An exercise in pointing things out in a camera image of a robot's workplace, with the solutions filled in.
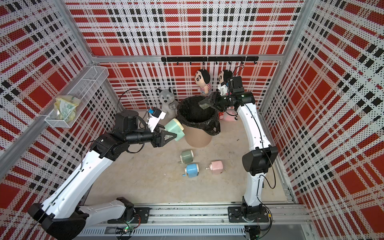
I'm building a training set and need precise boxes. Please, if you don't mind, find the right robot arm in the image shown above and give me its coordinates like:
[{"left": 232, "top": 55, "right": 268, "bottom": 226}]
[{"left": 206, "top": 92, "right": 278, "bottom": 222}]

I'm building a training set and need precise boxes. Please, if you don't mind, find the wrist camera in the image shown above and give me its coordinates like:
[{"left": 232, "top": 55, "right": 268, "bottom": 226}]
[
  {"left": 147, "top": 108, "right": 166, "bottom": 133},
  {"left": 228, "top": 76, "right": 245, "bottom": 95}
]

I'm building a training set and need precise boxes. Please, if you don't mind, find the light green pencil sharpener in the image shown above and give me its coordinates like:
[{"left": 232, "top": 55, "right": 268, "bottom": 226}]
[{"left": 165, "top": 119, "right": 185, "bottom": 141}]

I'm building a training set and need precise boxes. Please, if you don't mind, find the white wire wall basket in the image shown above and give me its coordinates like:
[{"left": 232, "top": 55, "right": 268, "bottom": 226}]
[{"left": 45, "top": 66, "right": 109, "bottom": 128}]

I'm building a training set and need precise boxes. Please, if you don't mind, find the left hanging cartoon doll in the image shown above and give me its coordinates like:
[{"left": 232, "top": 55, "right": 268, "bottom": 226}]
[{"left": 195, "top": 69, "right": 212, "bottom": 95}]

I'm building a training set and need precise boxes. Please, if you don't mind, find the right hanging cartoon doll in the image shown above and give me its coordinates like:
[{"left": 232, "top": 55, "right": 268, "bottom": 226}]
[{"left": 218, "top": 70, "right": 233, "bottom": 96}]

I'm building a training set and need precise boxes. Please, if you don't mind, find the yellow green packet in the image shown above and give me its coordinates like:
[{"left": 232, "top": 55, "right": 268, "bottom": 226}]
[{"left": 54, "top": 95, "right": 81, "bottom": 122}]

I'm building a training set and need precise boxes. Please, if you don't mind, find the black hook rail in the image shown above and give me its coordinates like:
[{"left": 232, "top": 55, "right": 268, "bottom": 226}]
[{"left": 161, "top": 56, "right": 260, "bottom": 63}]

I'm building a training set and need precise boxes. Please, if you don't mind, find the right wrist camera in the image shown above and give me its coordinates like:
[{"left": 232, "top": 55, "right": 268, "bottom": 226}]
[{"left": 228, "top": 76, "right": 245, "bottom": 95}]

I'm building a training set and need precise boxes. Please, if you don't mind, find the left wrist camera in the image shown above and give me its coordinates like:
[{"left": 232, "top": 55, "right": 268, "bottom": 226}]
[{"left": 147, "top": 108, "right": 166, "bottom": 133}]

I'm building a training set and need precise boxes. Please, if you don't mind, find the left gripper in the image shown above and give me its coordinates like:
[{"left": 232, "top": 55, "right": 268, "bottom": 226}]
[{"left": 126, "top": 124, "right": 177, "bottom": 148}]

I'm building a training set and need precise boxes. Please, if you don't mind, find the black trash bag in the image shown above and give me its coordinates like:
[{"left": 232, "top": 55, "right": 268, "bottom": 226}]
[{"left": 176, "top": 96, "right": 221, "bottom": 136}]

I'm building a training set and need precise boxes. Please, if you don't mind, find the hanging cartoon doll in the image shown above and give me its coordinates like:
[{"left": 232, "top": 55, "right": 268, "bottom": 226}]
[
  {"left": 195, "top": 69, "right": 212, "bottom": 95},
  {"left": 218, "top": 70, "right": 233, "bottom": 96}
]

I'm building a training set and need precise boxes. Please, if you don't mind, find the clear sharpener shavings tray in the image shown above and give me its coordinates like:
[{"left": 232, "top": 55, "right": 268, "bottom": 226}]
[{"left": 199, "top": 98, "right": 215, "bottom": 110}]

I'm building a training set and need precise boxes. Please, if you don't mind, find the pink plush toy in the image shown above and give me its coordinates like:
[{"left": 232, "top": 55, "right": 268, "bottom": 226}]
[{"left": 219, "top": 110, "right": 237, "bottom": 122}]

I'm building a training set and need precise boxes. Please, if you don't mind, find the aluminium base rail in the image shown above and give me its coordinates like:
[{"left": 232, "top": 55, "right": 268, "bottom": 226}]
[{"left": 79, "top": 203, "right": 312, "bottom": 240}]

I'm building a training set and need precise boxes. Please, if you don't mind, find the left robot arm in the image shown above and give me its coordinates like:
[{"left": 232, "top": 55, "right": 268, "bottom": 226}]
[{"left": 28, "top": 108, "right": 185, "bottom": 240}]

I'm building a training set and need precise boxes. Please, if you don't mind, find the grey husky plush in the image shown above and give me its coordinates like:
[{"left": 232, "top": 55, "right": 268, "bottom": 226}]
[{"left": 158, "top": 89, "right": 179, "bottom": 119}]

